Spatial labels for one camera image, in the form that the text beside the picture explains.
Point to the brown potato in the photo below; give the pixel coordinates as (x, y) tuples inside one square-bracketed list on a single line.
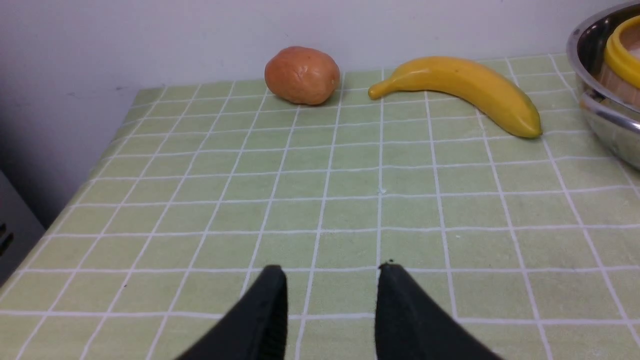
[(302, 75)]

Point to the bamboo steamer basket yellow rim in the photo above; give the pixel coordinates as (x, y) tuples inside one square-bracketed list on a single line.
[(620, 72)]

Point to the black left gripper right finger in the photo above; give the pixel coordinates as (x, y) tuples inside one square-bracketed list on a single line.
[(410, 325)]

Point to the green checkered tablecloth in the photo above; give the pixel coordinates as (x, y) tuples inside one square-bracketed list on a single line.
[(532, 245)]

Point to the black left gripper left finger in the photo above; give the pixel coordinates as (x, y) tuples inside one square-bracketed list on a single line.
[(255, 328)]

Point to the stainless steel pot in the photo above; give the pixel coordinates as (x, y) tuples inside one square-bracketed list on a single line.
[(615, 123)]

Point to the yellow banana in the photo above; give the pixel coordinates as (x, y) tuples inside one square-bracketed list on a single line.
[(492, 93)]

